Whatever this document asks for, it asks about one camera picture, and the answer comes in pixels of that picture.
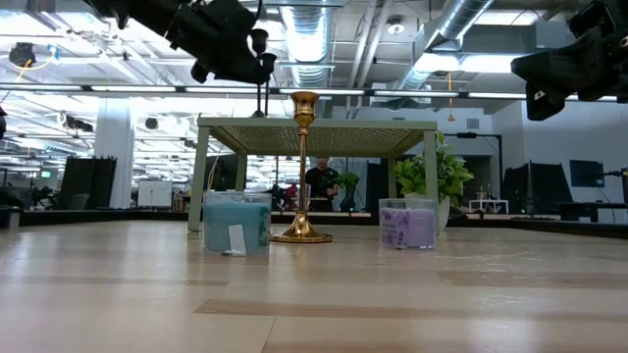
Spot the small white table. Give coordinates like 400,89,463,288
468,198,510,215

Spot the blue candle in glass jar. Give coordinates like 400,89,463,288
201,190,273,257

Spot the grey bin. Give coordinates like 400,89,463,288
0,205,24,229

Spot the purple candle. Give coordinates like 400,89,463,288
378,197,438,250

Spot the wall mounted dark monitor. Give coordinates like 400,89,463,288
568,159,605,189

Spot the green potted plant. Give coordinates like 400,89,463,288
392,130,476,231

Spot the person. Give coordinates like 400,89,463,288
304,156,340,213

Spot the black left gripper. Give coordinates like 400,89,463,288
166,0,276,85

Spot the black candlestick holder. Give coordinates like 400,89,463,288
249,27,270,119
259,52,279,118

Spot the white building column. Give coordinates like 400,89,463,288
93,97,135,210

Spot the black ceiling camera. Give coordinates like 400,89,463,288
8,41,37,68

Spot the black room partition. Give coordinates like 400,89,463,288
58,156,118,211

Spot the gold candlestick holder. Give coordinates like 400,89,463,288
270,90,334,245

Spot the white cabinet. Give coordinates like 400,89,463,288
136,179,174,209

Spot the black standing panel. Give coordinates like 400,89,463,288
500,163,561,216

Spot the background potted plant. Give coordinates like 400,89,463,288
336,171,362,213

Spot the black metal table frame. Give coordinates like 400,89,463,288
19,209,628,241

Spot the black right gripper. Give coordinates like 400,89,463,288
510,26,628,122

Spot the silver ventilation duct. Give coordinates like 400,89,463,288
279,0,340,89
396,0,497,92

